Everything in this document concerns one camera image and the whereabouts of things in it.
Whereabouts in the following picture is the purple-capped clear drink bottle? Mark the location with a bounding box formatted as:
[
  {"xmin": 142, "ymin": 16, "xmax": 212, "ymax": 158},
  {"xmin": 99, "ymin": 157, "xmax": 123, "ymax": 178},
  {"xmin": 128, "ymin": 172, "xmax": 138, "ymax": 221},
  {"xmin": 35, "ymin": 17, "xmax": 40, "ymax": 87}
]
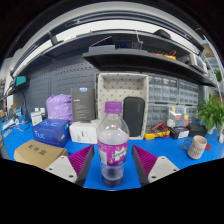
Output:
[{"xmin": 97, "ymin": 101, "xmax": 130, "ymax": 189}]

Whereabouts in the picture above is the yellow multimeter with red leads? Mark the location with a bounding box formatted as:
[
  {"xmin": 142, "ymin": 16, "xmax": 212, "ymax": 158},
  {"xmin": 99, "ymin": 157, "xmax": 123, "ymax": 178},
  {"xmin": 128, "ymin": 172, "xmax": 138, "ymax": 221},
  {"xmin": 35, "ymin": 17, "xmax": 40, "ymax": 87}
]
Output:
[{"xmin": 143, "ymin": 123, "xmax": 171, "ymax": 141}]

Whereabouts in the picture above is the small white device box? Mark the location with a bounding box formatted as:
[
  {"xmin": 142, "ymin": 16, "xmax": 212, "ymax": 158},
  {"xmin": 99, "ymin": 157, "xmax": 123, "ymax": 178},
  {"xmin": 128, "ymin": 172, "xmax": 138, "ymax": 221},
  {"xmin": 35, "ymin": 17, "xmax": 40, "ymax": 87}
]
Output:
[{"xmin": 30, "ymin": 111, "xmax": 44, "ymax": 127}]

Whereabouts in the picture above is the black box with white label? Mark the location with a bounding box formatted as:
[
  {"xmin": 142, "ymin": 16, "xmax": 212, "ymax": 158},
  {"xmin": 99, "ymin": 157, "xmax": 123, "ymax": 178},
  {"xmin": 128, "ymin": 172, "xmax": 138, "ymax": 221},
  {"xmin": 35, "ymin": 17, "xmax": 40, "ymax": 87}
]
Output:
[{"xmin": 169, "ymin": 125, "xmax": 190, "ymax": 140}]

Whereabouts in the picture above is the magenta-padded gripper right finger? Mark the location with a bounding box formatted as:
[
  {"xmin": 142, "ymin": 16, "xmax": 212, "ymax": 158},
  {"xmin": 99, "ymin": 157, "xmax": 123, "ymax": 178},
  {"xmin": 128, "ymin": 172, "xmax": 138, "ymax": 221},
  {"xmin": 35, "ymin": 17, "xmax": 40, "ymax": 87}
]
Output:
[{"xmin": 131, "ymin": 144, "xmax": 181, "ymax": 187}]

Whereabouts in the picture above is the dark grey upright box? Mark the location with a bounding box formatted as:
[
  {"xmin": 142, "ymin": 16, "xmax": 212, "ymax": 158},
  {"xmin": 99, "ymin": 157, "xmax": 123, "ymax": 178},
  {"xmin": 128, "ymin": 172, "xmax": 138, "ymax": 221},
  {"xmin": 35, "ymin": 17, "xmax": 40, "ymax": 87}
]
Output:
[{"xmin": 70, "ymin": 87, "xmax": 97, "ymax": 123}]

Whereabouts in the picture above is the black pouch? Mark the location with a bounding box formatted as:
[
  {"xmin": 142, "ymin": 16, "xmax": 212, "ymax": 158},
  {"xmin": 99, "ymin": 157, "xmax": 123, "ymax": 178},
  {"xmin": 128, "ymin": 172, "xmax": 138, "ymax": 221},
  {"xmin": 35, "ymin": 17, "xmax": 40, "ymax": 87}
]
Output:
[{"xmin": 187, "ymin": 123, "xmax": 208, "ymax": 138}]

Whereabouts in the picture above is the black zip case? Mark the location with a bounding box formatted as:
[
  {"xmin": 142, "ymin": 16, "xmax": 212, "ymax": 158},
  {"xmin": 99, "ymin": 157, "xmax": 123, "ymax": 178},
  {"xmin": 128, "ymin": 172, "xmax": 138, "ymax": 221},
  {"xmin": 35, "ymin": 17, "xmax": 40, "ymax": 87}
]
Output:
[{"xmin": 122, "ymin": 96, "xmax": 146, "ymax": 138}]

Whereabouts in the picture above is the small green plant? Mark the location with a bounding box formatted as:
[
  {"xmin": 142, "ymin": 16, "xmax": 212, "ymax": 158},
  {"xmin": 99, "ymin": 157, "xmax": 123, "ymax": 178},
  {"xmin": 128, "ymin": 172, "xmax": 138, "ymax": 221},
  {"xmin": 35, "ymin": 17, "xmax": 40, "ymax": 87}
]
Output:
[{"xmin": 214, "ymin": 68, "xmax": 223, "ymax": 84}]

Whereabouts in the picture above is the white carton box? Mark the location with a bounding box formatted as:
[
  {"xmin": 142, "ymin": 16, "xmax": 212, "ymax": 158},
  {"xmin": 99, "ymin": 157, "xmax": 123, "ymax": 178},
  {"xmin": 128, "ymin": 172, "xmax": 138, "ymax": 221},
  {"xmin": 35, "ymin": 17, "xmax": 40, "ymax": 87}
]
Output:
[{"xmin": 68, "ymin": 119, "xmax": 100, "ymax": 145}]

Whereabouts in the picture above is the beige perforated tray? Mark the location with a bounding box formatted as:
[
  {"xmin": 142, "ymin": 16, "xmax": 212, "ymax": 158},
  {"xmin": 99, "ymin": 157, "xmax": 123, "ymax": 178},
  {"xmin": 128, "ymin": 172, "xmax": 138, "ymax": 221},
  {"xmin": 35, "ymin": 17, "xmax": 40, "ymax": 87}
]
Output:
[{"xmin": 97, "ymin": 72, "xmax": 150, "ymax": 140}]

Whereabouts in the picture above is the purple plastic bag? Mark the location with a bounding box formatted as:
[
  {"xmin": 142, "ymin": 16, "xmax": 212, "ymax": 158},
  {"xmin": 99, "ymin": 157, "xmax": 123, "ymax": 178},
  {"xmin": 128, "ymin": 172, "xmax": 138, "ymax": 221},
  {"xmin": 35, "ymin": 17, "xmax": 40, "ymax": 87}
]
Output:
[{"xmin": 45, "ymin": 93, "xmax": 74, "ymax": 123}]

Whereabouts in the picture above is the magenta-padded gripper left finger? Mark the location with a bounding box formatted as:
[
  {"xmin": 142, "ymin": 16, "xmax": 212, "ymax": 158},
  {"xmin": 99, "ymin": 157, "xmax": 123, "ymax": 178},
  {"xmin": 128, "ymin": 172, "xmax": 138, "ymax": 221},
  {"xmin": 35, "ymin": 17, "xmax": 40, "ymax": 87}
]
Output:
[{"xmin": 45, "ymin": 144, "xmax": 95, "ymax": 187}]

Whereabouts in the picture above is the wide grey small-drawer cabinet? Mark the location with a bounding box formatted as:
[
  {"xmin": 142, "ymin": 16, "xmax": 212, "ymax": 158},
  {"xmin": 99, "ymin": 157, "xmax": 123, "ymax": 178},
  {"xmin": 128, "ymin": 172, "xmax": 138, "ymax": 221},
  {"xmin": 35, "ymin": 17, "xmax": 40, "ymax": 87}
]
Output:
[{"xmin": 146, "ymin": 102, "xmax": 198, "ymax": 129}]

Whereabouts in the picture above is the beige patterned mug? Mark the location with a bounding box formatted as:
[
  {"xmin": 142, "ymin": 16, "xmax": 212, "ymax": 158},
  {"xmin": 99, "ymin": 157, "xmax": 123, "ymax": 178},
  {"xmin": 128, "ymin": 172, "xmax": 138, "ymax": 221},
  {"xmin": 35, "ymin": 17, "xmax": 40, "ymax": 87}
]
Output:
[{"xmin": 182, "ymin": 134, "xmax": 208, "ymax": 160}]

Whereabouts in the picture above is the clear box with coloured parts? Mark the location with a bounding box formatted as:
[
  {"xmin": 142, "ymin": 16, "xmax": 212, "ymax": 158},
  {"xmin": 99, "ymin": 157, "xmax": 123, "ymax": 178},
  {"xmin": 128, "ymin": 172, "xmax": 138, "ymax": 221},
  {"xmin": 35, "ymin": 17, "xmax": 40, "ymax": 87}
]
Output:
[{"xmin": 167, "ymin": 105, "xmax": 189, "ymax": 128}]

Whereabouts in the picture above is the teal screen monitor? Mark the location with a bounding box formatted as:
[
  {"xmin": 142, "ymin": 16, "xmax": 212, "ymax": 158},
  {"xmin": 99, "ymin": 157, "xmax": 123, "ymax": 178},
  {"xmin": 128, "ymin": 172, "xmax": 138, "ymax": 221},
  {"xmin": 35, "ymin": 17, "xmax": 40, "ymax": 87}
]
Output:
[{"xmin": 14, "ymin": 75, "xmax": 28, "ymax": 88}]

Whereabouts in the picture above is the dark shelf unit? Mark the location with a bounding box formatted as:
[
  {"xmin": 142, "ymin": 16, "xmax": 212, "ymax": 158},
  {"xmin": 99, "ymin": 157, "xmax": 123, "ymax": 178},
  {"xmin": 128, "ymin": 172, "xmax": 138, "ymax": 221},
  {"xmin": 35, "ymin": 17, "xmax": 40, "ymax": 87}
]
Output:
[{"xmin": 6, "ymin": 28, "xmax": 218, "ymax": 88}]

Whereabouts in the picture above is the blue carton box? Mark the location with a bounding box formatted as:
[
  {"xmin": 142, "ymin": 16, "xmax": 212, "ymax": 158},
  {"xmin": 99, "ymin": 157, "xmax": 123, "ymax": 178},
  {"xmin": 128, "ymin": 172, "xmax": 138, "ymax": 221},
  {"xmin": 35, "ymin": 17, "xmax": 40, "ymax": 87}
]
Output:
[{"xmin": 32, "ymin": 118, "xmax": 72, "ymax": 148}]

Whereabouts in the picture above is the large green potted plant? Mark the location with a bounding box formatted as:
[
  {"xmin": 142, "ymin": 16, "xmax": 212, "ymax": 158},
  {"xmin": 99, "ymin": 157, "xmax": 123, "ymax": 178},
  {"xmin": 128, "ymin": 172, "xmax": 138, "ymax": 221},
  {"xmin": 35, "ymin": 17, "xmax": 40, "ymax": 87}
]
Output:
[{"xmin": 196, "ymin": 93, "xmax": 224, "ymax": 133}]

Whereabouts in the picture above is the brown cardboard box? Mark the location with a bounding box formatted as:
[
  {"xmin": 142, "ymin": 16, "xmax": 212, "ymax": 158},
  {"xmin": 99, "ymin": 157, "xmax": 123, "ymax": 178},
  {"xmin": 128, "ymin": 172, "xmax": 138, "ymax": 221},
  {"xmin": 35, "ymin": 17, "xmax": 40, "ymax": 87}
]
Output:
[{"xmin": 13, "ymin": 139, "xmax": 69, "ymax": 170}]

